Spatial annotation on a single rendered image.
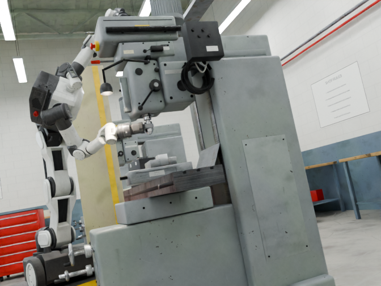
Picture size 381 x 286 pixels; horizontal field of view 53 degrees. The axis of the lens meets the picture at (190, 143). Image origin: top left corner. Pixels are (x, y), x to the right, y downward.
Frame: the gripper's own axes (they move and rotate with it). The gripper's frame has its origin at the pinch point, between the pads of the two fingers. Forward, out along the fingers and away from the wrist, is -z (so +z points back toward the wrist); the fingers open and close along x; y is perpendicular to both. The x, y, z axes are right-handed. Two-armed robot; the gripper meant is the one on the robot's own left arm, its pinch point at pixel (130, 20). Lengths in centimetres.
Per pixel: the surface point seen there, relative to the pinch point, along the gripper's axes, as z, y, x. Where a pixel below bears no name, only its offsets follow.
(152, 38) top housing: -21.5, -8.8, -5.0
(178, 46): -25.7, -11.9, -20.7
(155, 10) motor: -4.0, 7.3, -14.6
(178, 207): -74, -94, 0
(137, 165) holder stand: -13, -93, -5
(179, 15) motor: -14.5, 5.9, -26.5
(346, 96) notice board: 143, -85, -470
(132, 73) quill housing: -26.3, -29.1, 8.8
